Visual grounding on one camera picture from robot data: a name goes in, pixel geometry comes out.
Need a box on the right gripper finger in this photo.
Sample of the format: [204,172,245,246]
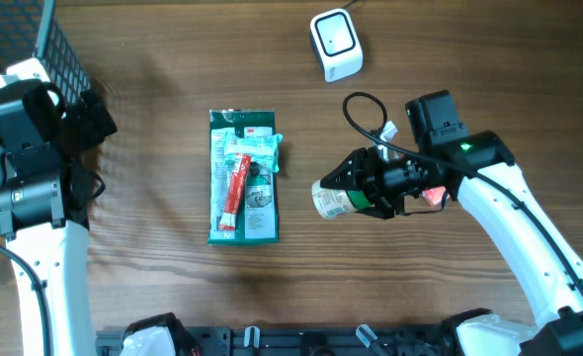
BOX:
[353,201,395,220]
[319,148,368,191]

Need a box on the green lidded jar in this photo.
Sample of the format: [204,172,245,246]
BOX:
[311,181,373,220]

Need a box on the orange tissue box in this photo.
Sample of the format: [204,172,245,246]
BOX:
[422,186,449,207]

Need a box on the teal pack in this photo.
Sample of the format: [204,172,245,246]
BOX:
[222,133,284,173]

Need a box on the green 3M package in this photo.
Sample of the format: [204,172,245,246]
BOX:
[208,110,278,245]

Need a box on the red stick sachet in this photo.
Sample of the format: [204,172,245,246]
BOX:
[218,153,252,230]

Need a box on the grey plastic mesh basket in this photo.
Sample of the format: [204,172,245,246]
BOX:
[0,0,93,233]

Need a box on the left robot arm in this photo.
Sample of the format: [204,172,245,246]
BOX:
[0,79,117,355]

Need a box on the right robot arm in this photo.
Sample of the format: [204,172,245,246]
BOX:
[311,90,583,355]

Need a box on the white barcode scanner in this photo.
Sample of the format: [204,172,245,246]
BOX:
[309,8,364,82]

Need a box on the right black camera cable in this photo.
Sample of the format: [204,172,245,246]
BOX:
[342,91,583,342]

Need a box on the black camera cable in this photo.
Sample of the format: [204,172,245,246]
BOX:
[0,234,53,356]
[342,91,583,342]

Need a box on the left black camera cable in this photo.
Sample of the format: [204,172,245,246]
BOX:
[0,234,53,356]

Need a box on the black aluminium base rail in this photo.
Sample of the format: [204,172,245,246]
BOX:
[93,323,533,356]

